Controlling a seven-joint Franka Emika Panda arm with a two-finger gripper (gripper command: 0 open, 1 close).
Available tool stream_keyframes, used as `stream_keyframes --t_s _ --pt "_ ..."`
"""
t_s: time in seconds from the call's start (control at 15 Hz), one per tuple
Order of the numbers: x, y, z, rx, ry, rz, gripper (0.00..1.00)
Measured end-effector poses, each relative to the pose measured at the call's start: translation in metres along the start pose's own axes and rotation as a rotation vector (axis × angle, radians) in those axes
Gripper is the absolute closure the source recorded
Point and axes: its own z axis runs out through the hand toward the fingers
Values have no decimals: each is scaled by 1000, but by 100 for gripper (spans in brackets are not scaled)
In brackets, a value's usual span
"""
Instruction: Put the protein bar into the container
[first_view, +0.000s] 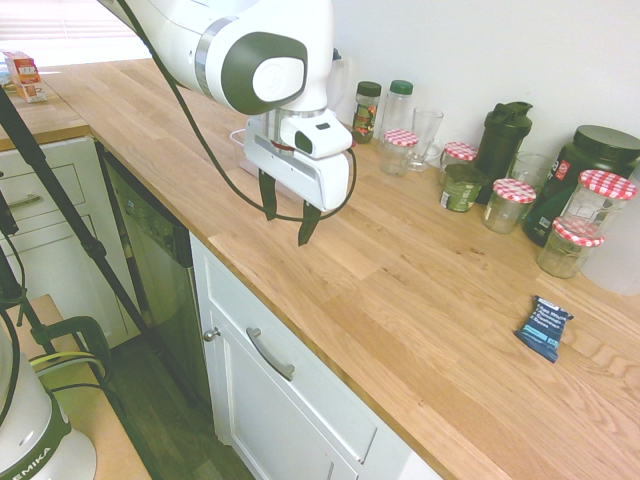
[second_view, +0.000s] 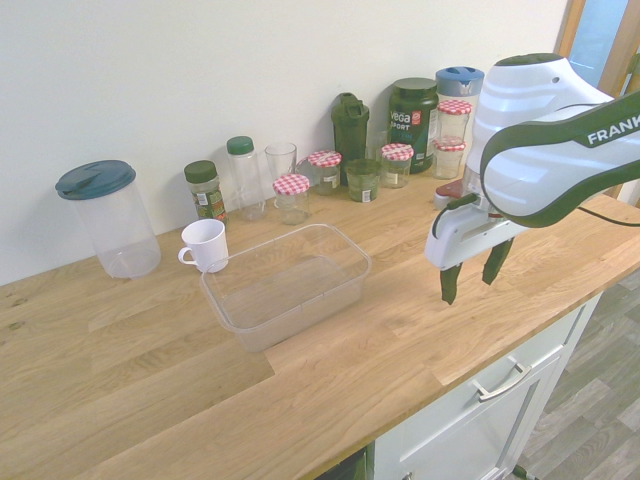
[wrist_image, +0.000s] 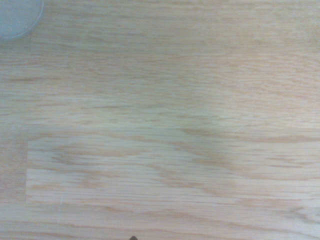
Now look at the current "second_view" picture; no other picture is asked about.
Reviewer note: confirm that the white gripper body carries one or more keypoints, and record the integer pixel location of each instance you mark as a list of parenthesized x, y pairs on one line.
[(450, 240)]

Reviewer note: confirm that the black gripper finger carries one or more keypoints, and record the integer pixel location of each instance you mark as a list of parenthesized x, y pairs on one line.
[(450, 285), (496, 262)]

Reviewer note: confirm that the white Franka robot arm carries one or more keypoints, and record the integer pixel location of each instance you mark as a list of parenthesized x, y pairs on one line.
[(520, 100)]

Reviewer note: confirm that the black Vega Sport protein tub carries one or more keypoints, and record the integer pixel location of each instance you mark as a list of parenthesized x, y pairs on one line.
[(412, 120)]

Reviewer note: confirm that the clear rectangular plastic container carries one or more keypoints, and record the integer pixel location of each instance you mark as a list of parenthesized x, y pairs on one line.
[(280, 320)]

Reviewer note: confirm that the red and grey small object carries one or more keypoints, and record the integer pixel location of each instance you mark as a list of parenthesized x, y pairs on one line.
[(450, 192)]

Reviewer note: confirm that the glass jar red checkered lid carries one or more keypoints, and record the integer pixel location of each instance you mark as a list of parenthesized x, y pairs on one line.
[(449, 160), (291, 192), (454, 120), (397, 162), (325, 170)]

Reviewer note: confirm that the green tinted open glass jar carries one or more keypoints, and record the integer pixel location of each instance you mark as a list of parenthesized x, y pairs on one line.
[(362, 180)]

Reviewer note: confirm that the white kitchen cabinet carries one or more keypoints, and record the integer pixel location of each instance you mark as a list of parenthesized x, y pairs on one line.
[(475, 425)]

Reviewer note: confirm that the dark green shaker bottle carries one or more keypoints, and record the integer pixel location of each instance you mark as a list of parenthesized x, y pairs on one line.
[(350, 130)]

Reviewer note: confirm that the clear pitcher light blue lid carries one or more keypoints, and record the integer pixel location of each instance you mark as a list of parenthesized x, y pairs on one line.
[(457, 82)]

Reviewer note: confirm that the tall clear drinking glass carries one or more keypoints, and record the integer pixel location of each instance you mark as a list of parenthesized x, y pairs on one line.
[(280, 160)]

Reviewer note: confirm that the clear bottle green cap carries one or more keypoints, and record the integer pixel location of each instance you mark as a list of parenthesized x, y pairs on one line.
[(245, 180)]

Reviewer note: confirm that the wooden door with glass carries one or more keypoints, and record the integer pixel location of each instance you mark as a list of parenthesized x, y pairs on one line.
[(567, 30)]

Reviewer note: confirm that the spice jar dark green lid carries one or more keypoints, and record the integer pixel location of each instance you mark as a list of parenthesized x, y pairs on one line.
[(205, 195)]

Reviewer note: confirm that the clear pitcher dark blue lid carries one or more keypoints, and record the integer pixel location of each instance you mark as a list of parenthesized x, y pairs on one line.
[(120, 220)]

